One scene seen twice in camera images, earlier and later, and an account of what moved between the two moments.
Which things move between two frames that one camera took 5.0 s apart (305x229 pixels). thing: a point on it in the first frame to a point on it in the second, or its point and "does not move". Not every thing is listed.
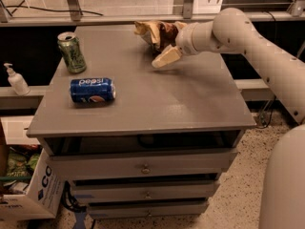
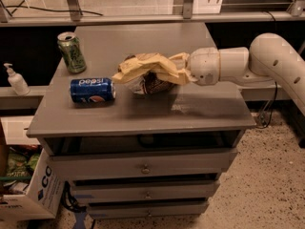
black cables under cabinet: (68, 201) does not move
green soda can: (71, 52) does not move
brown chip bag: (157, 34) to (141, 71)
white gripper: (185, 39) to (204, 65)
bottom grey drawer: (147, 208) does not move
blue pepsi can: (91, 91) does not move
